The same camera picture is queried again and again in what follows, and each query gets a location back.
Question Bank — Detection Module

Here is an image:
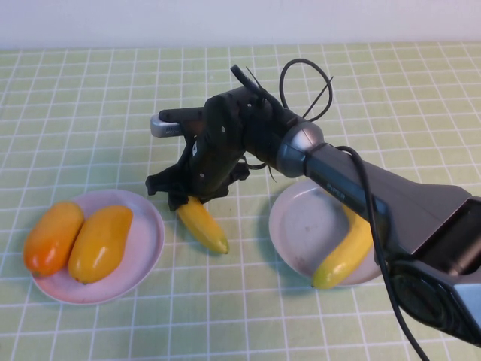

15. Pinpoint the pink round plate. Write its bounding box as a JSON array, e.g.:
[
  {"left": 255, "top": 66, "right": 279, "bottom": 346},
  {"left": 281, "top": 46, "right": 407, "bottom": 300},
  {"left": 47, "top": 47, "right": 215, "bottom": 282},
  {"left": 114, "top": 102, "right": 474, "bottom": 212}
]
[{"left": 32, "top": 189, "right": 166, "bottom": 305}]

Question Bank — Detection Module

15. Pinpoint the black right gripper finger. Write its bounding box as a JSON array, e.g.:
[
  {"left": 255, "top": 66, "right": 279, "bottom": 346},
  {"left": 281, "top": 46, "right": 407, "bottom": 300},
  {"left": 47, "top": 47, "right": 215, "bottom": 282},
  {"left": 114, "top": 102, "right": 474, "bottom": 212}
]
[
  {"left": 168, "top": 190, "right": 193, "bottom": 211},
  {"left": 145, "top": 159, "right": 189, "bottom": 196}
]

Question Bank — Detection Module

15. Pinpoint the yellow banana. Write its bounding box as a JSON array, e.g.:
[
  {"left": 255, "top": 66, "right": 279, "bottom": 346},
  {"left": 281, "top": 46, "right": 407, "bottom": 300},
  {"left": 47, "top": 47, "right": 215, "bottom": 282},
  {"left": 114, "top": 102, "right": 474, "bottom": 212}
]
[
  {"left": 176, "top": 195, "right": 230, "bottom": 255},
  {"left": 310, "top": 212, "right": 377, "bottom": 290}
]

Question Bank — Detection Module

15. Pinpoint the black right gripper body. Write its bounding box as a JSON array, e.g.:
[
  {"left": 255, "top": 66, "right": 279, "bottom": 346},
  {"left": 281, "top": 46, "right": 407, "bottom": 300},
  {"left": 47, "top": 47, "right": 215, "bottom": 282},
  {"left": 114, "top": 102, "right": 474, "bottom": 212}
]
[{"left": 179, "top": 89, "right": 250, "bottom": 203}]

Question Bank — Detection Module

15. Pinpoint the yellow mango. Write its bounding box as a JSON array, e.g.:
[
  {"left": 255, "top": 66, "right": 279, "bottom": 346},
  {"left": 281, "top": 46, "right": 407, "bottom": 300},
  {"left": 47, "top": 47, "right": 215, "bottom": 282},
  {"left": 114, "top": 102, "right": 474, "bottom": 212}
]
[{"left": 67, "top": 205, "right": 135, "bottom": 285}]

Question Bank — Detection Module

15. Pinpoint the green checkered tablecloth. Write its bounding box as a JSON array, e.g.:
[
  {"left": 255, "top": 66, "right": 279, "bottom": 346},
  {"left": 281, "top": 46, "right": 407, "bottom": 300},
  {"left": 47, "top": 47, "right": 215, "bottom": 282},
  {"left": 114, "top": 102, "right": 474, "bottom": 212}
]
[{"left": 0, "top": 41, "right": 481, "bottom": 361}]

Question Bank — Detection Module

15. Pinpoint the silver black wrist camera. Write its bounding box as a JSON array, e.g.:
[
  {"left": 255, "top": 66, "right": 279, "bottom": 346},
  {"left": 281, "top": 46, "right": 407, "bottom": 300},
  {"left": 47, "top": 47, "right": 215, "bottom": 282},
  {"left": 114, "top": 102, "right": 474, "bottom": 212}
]
[{"left": 150, "top": 107, "right": 206, "bottom": 138}]

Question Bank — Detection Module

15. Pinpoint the blue round plate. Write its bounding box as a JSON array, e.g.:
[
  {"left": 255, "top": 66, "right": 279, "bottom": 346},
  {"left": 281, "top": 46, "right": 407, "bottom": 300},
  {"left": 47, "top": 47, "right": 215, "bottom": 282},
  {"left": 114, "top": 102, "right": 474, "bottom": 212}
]
[{"left": 268, "top": 180, "right": 384, "bottom": 289}]

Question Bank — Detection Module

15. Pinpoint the orange mango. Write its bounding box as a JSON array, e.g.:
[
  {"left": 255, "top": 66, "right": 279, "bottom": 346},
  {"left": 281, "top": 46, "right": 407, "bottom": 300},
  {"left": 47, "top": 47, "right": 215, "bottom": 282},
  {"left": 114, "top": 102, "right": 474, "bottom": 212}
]
[{"left": 23, "top": 201, "right": 86, "bottom": 278}]

